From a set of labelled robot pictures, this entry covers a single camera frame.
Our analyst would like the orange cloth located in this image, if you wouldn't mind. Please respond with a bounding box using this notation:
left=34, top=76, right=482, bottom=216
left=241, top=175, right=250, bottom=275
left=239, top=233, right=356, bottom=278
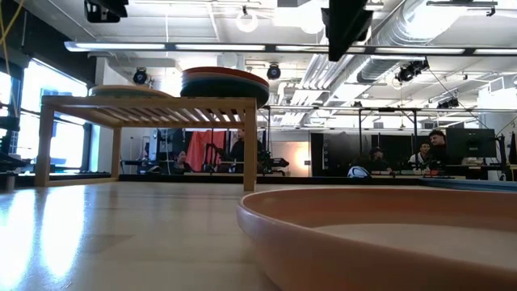
left=186, top=129, right=227, bottom=173

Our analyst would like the black ceiling camera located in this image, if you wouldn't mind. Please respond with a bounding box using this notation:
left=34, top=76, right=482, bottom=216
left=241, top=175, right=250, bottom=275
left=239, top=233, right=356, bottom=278
left=394, top=59, right=431, bottom=84

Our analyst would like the dark green plate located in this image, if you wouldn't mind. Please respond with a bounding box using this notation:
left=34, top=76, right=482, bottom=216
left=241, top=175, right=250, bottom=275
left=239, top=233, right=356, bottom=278
left=180, top=76, right=271, bottom=109

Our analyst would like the red plate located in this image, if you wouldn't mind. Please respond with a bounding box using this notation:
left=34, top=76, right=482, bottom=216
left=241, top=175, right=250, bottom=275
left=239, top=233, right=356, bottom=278
left=181, top=66, right=271, bottom=88

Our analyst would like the blue plate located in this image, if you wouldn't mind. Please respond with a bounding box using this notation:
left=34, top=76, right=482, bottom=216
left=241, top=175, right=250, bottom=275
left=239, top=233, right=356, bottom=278
left=419, top=178, right=517, bottom=193

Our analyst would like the round white ceiling lamp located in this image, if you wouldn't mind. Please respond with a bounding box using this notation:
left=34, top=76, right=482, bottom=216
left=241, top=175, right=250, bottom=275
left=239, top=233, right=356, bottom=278
left=236, top=6, right=259, bottom=33

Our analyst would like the wooden slatted shelf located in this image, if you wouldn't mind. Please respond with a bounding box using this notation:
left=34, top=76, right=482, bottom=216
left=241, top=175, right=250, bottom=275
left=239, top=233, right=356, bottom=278
left=35, top=95, right=259, bottom=192

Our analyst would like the black background monitor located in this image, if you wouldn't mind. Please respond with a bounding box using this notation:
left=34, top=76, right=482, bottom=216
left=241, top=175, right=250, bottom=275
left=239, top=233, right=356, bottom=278
left=446, top=128, right=498, bottom=159

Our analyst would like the black backdrop panel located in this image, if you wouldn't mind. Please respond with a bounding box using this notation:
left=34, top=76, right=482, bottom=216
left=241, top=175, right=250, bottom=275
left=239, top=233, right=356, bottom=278
left=309, top=132, right=453, bottom=178

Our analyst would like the black ceiling bracket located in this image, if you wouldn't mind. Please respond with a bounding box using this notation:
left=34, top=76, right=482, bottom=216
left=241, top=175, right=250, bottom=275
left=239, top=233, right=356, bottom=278
left=426, top=0, right=498, bottom=17

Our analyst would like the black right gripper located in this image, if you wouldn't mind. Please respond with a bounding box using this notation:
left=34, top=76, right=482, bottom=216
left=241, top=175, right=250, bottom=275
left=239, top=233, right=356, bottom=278
left=321, top=0, right=375, bottom=62

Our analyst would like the long ceiling light strip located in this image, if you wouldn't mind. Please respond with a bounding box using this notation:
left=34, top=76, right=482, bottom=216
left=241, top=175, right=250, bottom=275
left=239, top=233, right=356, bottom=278
left=64, top=40, right=517, bottom=57

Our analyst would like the white and blue ball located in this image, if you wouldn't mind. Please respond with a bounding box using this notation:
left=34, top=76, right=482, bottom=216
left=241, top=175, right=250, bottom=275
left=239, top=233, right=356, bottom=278
left=347, top=165, right=371, bottom=179

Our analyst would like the terracotta brown plate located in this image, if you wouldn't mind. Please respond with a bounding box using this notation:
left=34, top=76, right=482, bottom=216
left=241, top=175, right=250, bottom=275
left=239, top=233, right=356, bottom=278
left=237, top=187, right=517, bottom=291

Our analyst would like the black aluminium table frame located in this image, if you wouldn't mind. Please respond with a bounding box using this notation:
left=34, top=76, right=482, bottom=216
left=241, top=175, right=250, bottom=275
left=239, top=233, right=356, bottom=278
left=15, top=172, right=421, bottom=188

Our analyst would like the sage green plate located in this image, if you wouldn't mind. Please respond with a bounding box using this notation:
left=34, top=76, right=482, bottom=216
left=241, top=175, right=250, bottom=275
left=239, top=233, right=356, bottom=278
left=89, top=89, right=174, bottom=99

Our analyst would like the person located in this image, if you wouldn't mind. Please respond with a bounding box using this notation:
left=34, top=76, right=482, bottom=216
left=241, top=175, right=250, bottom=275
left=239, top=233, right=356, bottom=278
left=427, top=129, right=449, bottom=167
left=363, top=145, right=393, bottom=173
left=410, top=141, right=431, bottom=166
left=171, top=150, right=194, bottom=174
left=228, top=129, right=263, bottom=162

